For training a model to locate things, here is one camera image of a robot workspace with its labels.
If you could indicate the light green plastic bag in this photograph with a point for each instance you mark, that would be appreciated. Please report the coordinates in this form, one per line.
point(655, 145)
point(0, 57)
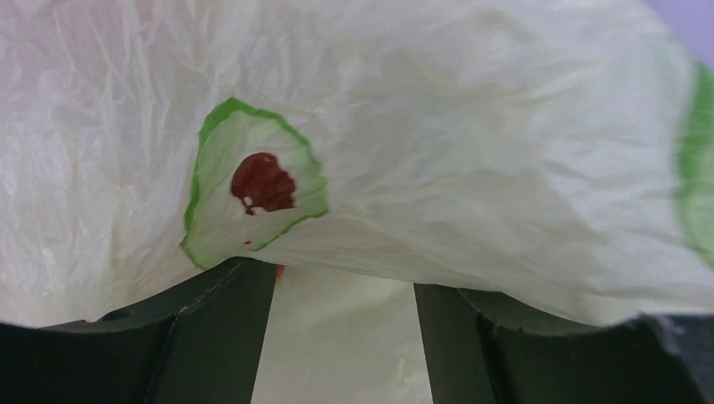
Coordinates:
point(560, 152)

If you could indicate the red fake fruit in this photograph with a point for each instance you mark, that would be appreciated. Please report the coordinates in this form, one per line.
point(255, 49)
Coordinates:
point(280, 269)

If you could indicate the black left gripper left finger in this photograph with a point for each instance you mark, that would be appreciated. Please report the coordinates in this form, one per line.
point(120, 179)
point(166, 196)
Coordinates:
point(197, 342)

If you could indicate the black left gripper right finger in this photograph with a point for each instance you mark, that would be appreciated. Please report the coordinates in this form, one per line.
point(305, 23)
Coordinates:
point(485, 347)

